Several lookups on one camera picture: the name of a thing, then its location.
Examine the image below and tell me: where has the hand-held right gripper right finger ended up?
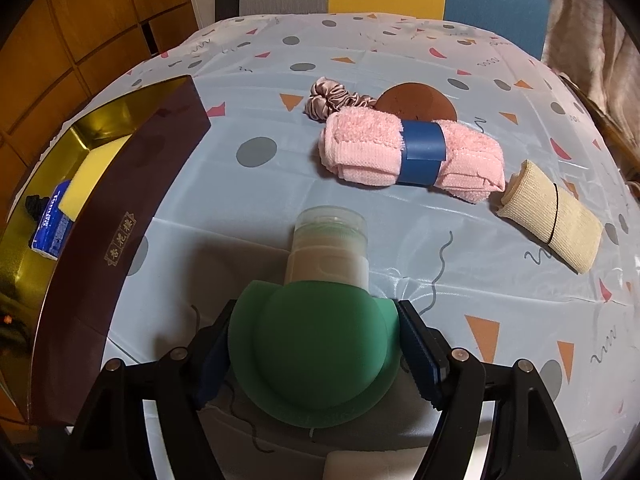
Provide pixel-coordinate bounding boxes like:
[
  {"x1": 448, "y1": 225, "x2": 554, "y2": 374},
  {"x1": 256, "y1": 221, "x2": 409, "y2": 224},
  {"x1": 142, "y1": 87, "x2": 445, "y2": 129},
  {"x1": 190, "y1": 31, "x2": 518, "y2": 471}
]
[{"x1": 397, "y1": 300, "x2": 583, "y2": 480}]

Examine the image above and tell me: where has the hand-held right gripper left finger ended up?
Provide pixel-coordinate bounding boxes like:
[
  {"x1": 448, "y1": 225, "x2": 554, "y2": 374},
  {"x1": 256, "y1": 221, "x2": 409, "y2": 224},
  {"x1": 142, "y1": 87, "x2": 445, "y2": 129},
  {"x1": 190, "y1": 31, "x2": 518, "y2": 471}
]
[{"x1": 62, "y1": 300, "x2": 238, "y2": 480}]

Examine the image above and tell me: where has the beige bandage roll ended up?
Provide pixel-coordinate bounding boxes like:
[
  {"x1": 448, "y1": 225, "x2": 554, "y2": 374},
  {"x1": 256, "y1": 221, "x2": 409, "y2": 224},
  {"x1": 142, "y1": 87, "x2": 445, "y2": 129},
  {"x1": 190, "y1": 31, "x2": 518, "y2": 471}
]
[{"x1": 496, "y1": 159, "x2": 605, "y2": 275}]

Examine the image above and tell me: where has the gold-lined dark tin box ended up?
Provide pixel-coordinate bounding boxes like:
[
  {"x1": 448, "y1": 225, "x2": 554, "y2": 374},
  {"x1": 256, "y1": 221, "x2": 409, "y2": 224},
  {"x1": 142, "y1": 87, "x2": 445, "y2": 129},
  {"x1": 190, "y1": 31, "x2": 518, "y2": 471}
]
[{"x1": 0, "y1": 74, "x2": 211, "y2": 411}]

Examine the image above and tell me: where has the blue tissue pack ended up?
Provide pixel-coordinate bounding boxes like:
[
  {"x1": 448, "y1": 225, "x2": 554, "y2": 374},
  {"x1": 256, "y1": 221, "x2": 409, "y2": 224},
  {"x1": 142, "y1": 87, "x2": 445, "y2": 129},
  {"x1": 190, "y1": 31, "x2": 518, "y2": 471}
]
[{"x1": 31, "y1": 180, "x2": 76, "y2": 261}]

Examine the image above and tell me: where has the pink towel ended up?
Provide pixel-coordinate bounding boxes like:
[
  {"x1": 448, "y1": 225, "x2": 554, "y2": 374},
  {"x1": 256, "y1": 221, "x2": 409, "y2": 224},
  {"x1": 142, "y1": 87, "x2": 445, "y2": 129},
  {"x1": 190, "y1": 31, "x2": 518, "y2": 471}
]
[{"x1": 318, "y1": 110, "x2": 506, "y2": 205}]

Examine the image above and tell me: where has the yellow sponge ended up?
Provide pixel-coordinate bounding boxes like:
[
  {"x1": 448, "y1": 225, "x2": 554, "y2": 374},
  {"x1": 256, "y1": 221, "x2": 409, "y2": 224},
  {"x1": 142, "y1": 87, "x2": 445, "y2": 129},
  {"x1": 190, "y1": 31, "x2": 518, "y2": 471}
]
[{"x1": 59, "y1": 140, "x2": 132, "y2": 221}]

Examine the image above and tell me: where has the brown round puff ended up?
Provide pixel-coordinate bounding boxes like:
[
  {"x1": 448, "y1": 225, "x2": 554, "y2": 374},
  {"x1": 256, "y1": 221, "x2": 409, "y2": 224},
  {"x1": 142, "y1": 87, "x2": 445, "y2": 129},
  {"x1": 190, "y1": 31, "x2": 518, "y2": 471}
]
[{"x1": 375, "y1": 81, "x2": 458, "y2": 123}]

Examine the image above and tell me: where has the patterned light blue tablecloth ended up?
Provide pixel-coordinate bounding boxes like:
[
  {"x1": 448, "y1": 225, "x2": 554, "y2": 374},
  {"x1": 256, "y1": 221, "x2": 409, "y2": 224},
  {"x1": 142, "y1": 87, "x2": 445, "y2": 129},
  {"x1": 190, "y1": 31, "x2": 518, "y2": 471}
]
[{"x1": 75, "y1": 12, "x2": 640, "y2": 480}]

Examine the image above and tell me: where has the pink satin scrunchie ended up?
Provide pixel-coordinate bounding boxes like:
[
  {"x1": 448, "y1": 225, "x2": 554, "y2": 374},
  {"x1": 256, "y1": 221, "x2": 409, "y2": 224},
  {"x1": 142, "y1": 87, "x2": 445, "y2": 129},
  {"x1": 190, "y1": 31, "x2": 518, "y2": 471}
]
[{"x1": 306, "y1": 77, "x2": 377, "y2": 122}]

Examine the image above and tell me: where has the beige patterned curtain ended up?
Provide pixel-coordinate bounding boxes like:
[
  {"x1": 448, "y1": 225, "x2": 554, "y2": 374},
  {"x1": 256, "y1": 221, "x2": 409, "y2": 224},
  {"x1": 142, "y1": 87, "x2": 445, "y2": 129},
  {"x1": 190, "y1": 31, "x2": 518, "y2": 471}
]
[{"x1": 542, "y1": 0, "x2": 640, "y2": 126}]

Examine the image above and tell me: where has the wooden cabinet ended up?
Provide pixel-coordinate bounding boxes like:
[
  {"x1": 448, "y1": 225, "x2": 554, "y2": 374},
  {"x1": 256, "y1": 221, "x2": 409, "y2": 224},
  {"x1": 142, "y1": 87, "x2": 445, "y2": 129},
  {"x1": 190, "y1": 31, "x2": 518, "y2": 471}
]
[{"x1": 0, "y1": 0, "x2": 201, "y2": 161}]

